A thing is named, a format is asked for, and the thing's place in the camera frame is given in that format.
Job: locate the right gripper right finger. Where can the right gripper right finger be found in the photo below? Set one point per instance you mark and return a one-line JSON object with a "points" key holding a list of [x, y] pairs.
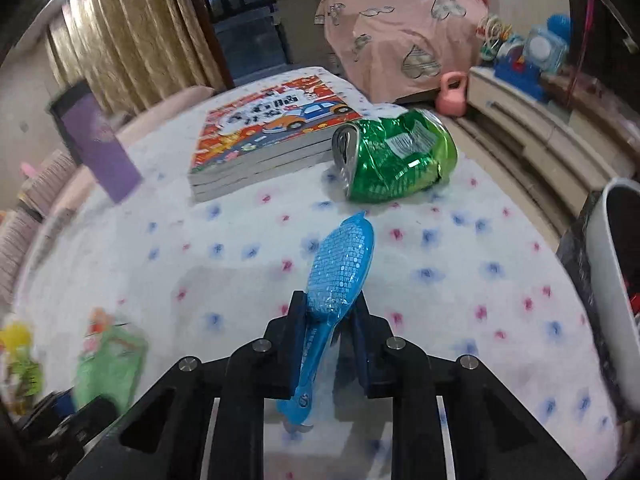
{"points": [[450, 416]]}

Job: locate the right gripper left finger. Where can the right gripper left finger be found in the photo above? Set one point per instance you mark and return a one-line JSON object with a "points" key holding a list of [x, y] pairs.
{"points": [[205, 419]]}

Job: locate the green carton box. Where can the green carton box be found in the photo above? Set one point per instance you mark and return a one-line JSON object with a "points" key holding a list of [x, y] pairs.
{"points": [[110, 362]]}

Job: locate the blue plastic brush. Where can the blue plastic brush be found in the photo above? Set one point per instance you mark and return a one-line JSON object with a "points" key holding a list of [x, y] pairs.
{"points": [[337, 274]]}

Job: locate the white trash bin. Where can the white trash bin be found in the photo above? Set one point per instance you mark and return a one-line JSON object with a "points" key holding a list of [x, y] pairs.
{"points": [[612, 246]]}

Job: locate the floral white tablecloth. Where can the floral white tablecloth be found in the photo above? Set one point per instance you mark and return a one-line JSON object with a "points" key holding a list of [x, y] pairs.
{"points": [[467, 267]]}

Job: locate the pink sofa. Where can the pink sofa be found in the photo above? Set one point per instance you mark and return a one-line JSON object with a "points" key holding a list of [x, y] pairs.
{"points": [[62, 186]]}

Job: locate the crushed green can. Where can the crushed green can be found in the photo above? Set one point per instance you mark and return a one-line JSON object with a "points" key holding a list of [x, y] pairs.
{"points": [[382, 159]]}

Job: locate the purple water bottle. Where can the purple water bottle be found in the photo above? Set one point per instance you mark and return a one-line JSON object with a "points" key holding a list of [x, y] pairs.
{"points": [[92, 142]]}

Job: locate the white TV cabinet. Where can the white TV cabinet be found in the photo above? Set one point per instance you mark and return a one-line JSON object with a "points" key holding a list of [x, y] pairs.
{"points": [[559, 158]]}

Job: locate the children's book stack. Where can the children's book stack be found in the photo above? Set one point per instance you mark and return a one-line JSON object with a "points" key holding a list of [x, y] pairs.
{"points": [[270, 127]]}

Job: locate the pink kettlebell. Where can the pink kettlebell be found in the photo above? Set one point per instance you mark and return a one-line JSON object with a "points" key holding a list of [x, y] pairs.
{"points": [[451, 99]]}

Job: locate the pink hula hoop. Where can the pink hula hoop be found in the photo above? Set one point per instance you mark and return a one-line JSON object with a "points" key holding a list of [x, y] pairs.
{"points": [[590, 5]]}

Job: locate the blue toy set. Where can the blue toy set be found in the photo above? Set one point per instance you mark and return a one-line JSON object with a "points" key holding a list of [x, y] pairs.
{"points": [[520, 61]]}

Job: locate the gold curtain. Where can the gold curtain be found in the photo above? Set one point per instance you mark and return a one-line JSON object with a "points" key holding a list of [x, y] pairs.
{"points": [[132, 53]]}

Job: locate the pink heart cover cloth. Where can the pink heart cover cloth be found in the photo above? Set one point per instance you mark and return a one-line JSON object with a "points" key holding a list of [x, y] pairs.
{"points": [[392, 49]]}

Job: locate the black television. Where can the black television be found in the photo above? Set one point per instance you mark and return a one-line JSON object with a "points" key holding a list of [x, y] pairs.
{"points": [[612, 55]]}

